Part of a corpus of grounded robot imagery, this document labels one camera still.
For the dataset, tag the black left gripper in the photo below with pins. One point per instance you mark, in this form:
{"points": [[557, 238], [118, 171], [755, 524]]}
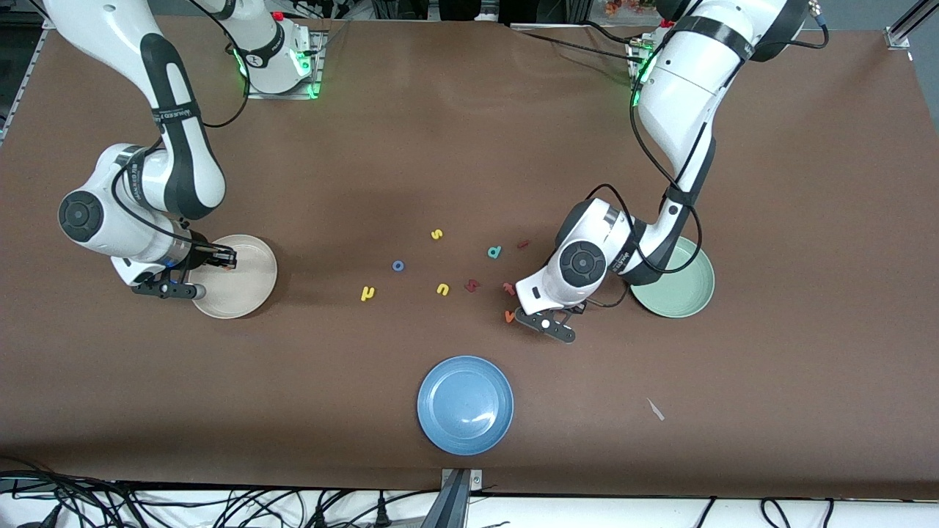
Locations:
{"points": [[576, 309]]}

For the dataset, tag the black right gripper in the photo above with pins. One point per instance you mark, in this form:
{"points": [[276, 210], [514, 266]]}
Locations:
{"points": [[199, 256]]}

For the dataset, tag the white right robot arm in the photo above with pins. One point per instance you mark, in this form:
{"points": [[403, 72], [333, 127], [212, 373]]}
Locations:
{"points": [[110, 220]]}

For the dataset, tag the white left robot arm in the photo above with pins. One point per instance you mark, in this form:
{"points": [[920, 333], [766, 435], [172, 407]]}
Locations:
{"points": [[682, 81]]}

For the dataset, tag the beige brown plate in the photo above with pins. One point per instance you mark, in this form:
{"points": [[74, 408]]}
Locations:
{"points": [[242, 293]]}

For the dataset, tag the pale green plate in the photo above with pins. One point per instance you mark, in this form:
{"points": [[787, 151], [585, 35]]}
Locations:
{"points": [[682, 293]]}

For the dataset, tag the small white paper scrap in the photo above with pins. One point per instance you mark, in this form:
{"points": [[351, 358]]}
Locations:
{"points": [[656, 410]]}

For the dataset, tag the blue plate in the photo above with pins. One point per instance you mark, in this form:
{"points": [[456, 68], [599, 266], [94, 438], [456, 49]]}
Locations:
{"points": [[465, 405]]}

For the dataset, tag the black power plug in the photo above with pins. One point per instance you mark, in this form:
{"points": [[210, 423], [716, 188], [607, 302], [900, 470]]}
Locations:
{"points": [[381, 515], [320, 519]]}

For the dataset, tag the orange artificial flowers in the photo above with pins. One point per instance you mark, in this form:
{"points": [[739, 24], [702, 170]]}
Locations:
{"points": [[623, 7]]}

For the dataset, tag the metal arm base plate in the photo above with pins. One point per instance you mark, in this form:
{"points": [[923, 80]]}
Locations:
{"points": [[317, 66], [632, 97]]}

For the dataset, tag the metal camera stand bracket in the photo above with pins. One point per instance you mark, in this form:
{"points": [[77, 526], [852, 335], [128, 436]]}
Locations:
{"points": [[455, 506]]}

